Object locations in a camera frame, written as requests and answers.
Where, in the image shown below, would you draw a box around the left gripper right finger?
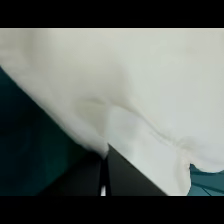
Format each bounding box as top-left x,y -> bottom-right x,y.
105,142 -> 168,197

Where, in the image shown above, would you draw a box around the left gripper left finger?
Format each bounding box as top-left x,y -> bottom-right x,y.
39,153 -> 103,197

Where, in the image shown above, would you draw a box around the cream white garment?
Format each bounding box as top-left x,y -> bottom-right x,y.
0,28 -> 224,197

